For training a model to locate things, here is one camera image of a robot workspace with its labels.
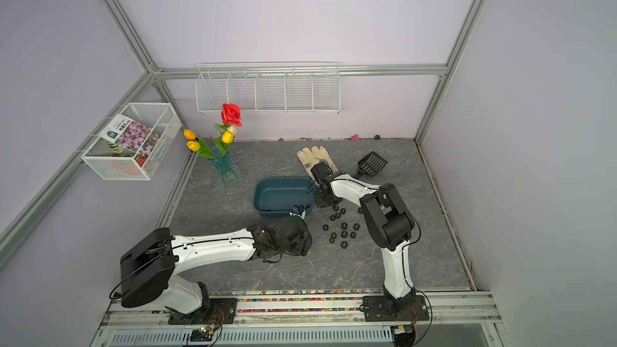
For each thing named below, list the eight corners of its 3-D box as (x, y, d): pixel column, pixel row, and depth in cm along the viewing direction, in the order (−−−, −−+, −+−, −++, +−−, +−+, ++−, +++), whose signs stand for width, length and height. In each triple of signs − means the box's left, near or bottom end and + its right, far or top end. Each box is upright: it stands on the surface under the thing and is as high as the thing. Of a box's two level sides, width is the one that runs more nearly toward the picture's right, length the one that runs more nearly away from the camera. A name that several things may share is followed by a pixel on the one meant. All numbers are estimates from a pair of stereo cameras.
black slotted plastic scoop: (364, 183, 107) (365, 179, 105) (349, 170, 112) (349, 166, 109) (386, 165, 113) (388, 161, 111) (370, 154, 118) (372, 150, 116)
